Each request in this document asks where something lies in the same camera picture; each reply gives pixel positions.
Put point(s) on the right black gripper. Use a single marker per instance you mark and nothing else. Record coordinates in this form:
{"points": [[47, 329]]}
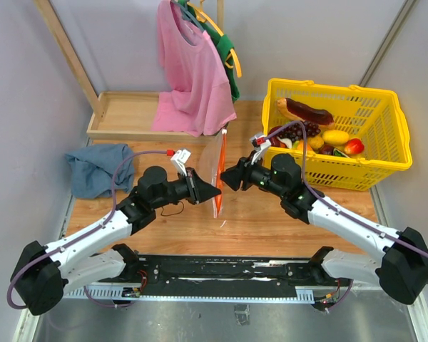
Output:
{"points": [[233, 176]]}

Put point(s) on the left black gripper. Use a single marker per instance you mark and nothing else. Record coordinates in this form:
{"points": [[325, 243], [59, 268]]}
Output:
{"points": [[199, 190]]}

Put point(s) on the clear zip top bag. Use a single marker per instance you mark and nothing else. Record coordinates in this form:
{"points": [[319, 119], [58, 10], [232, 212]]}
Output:
{"points": [[212, 160]]}

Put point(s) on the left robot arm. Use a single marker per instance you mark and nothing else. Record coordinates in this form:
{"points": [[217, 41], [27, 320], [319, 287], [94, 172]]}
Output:
{"points": [[44, 274]]}

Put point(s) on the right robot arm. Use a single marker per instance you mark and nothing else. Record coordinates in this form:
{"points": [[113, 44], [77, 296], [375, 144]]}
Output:
{"points": [[397, 261]]}

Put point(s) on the dark red eggplant toy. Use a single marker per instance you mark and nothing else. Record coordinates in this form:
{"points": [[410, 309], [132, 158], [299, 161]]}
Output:
{"points": [[274, 141]]}

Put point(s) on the white garlic toy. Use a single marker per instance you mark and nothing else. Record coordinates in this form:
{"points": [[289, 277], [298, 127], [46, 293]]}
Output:
{"points": [[287, 142]]}

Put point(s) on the orange pumpkin toy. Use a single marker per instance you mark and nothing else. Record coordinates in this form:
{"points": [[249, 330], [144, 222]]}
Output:
{"points": [[302, 146]]}

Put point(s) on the purple grape bunch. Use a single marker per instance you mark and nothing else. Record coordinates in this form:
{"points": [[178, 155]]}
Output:
{"points": [[295, 131]]}

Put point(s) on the pink t-shirt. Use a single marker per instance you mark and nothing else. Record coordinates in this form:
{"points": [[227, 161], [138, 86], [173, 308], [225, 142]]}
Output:
{"points": [[168, 43]]}

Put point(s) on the dark red apple toy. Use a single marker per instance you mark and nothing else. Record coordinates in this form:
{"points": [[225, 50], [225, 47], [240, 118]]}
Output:
{"points": [[326, 150]]}

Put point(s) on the watermelon slice toy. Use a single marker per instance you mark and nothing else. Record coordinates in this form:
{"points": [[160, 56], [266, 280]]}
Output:
{"points": [[338, 153]]}

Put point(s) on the wooden tray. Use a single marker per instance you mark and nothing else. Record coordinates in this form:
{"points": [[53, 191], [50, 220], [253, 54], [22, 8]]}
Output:
{"points": [[129, 116]]}

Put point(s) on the chocolate eclair toy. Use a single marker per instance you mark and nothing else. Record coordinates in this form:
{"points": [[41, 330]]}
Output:
{"points": [[295, 110]]}

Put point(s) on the yellow mango toy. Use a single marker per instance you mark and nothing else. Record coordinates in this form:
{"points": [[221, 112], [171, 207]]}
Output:
{"points": [[335, 137]]}

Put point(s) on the blue crumpled cloth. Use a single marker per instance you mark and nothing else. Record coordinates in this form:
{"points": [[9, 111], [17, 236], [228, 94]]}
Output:
{"points": [[95, 168]]}

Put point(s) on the red yellow apple toy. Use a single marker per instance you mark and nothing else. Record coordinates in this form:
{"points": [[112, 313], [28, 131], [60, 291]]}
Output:
{"points": [[354, 147]]}

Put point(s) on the green t-shirt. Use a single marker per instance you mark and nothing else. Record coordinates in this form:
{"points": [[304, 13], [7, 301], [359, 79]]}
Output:
{"points": [[205, 90]]}

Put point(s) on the yellow plastic basket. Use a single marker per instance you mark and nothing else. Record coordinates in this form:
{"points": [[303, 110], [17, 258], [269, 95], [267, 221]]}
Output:
{"points": [[372, 115]]}

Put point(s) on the yellow clothes hanger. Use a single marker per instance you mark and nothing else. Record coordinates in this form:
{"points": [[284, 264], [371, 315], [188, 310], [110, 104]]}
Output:
{"points": [[230, 57]]}

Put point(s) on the grey clothes hanger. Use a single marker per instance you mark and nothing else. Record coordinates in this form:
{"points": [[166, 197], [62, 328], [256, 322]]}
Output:
{"points": [[188, 26]]}

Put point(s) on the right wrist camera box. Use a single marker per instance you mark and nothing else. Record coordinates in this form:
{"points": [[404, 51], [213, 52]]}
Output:
{"points": [[260, 144]]}

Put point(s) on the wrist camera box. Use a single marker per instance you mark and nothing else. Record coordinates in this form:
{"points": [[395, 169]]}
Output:
{"points": [[178, 159], [260, 144]]}

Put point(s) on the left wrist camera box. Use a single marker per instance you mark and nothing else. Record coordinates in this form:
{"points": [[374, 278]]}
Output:
{"points": [[178, 159]]}

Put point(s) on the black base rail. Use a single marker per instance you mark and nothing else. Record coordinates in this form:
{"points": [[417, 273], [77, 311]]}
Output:
{"points": [[226, 278]]}

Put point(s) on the wooden rack post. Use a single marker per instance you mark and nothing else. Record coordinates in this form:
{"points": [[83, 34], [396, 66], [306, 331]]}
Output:
{"points": [[57, 30]]}

